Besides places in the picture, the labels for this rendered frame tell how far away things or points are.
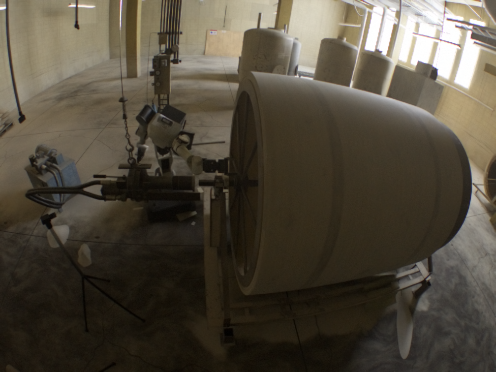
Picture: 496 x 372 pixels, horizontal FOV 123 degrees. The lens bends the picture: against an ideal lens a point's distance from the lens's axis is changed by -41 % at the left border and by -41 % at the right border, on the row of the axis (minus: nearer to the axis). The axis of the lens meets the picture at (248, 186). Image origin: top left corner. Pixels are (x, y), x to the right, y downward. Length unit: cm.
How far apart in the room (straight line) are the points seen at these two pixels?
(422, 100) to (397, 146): 555
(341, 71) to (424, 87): 238
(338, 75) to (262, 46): 234
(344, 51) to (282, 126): 590
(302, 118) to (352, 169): 35
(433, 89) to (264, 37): 470
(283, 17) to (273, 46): 454
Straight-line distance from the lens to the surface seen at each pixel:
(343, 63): 689
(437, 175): 175
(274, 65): 593
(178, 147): 161
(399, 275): 282
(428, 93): 707
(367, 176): 124
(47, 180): 315
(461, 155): 236
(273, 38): 584
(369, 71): 757
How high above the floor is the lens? 201
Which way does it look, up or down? 37 degrees down
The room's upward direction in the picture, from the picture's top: 9 degrees clockwise
